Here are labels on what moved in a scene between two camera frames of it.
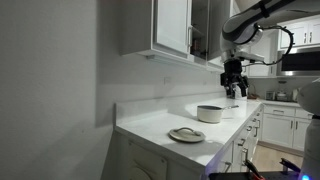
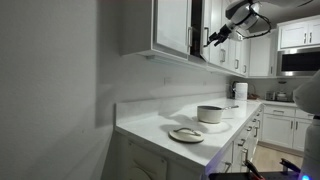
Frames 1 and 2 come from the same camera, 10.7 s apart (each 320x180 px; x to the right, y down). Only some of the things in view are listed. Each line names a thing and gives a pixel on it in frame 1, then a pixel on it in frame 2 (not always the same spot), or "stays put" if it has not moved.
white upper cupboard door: (172, 26) stays put
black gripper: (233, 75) -> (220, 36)
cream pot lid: (185, 134) stays put
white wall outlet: (167, 81) stays put
